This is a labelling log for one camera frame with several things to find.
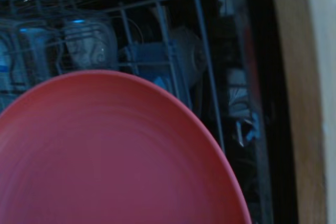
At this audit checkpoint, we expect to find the orange-red round plate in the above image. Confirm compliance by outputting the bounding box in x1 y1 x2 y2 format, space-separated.
0 69 252 224

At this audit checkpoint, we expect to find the blue plastic rack clip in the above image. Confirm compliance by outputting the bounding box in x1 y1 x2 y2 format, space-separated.
123 39 179 96

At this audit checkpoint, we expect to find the glass with swirl pattern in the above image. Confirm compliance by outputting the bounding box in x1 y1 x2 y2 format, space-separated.
62 15 119 72

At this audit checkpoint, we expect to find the wooden countertop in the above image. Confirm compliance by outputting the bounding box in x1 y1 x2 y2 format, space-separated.
270 0 336 224

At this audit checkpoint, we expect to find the metal wire dishwasher rack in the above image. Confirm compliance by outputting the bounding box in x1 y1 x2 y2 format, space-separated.
0 0 226 154

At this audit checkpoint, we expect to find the dishwasher rack side rail roller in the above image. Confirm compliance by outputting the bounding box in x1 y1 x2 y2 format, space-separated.
225 69 262 147

